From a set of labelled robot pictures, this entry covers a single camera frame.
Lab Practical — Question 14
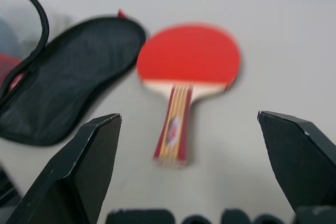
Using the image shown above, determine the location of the red and black paddle case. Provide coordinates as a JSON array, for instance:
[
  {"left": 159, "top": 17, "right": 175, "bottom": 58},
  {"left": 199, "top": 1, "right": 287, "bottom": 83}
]
[{"left": 0, "top": 0, "right": 148, "bottom": 148}]

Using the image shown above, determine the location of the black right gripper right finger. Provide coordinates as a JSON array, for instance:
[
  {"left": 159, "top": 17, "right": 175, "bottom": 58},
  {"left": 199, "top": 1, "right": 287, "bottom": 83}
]
[{"left": 257, "top": 110, "right": 336, "bottom": 213}]

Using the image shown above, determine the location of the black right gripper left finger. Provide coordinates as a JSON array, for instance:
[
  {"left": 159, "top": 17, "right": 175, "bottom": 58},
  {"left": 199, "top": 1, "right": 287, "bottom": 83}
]
[{"left": 5, "top": 113, "right": 122, "bottom": 224}]

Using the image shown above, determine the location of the red table tennis paddle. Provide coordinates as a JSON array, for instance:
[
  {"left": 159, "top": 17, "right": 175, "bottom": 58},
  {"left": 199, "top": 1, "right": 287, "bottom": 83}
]
[{"left": 135, "top": 23, "right": 243, "bottom": 170}]

